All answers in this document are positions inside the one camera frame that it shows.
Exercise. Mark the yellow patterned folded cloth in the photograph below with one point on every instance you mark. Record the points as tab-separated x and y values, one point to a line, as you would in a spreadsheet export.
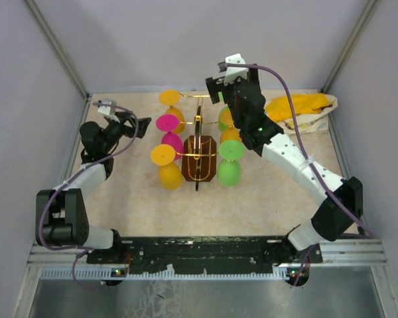
311	112

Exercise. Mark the green wine glass hung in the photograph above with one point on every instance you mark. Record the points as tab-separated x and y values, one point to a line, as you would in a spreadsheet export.
221	125

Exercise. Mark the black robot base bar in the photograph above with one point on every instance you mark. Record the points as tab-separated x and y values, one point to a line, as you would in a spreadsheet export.
136	251

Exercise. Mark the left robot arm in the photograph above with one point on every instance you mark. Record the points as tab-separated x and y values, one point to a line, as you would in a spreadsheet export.
61	216

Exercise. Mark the wooden rack base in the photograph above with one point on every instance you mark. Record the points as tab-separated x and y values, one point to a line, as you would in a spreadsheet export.
199	165

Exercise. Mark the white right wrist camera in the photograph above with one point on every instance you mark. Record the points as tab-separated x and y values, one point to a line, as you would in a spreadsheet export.
232	67

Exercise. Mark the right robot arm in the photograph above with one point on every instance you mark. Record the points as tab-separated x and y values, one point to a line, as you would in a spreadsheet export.
339	200

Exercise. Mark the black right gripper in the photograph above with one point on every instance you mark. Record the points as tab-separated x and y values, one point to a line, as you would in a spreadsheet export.
253	76

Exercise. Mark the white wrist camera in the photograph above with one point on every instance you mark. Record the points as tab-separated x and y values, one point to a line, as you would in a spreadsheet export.
106	108
232	67

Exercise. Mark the pink plastic wine glass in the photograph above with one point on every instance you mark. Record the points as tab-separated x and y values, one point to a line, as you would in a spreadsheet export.
167	123

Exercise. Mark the gold wire wine glass rack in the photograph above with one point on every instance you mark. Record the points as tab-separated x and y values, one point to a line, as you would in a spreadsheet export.
198	122

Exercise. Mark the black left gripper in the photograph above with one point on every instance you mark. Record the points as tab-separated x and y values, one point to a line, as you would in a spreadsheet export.
124	116

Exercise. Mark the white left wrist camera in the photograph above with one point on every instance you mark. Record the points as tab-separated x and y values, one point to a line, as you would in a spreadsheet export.
106	108

